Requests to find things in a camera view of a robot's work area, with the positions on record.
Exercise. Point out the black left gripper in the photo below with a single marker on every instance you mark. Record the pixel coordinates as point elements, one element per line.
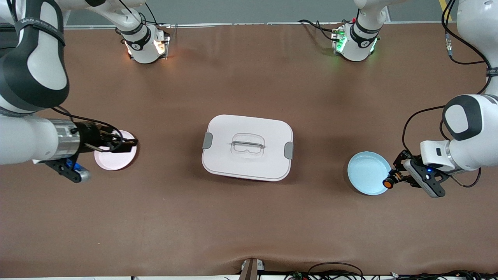
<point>400,160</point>

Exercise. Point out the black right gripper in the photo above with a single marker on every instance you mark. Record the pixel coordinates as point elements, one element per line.
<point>88,135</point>

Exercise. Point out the orange and black push-button switch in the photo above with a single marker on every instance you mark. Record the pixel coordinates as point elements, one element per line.
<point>390,182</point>

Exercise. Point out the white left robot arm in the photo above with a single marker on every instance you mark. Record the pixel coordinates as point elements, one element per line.
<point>467,128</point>

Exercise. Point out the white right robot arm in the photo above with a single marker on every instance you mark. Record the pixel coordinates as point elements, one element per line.
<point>27,77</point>

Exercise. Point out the white lidded box grey clips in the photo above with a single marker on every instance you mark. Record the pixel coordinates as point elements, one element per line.
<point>249,163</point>

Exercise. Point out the pink round plate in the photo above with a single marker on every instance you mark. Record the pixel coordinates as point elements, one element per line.
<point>113,161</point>

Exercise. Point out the light blue round plate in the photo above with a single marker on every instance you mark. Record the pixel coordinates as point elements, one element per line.
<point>365,173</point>

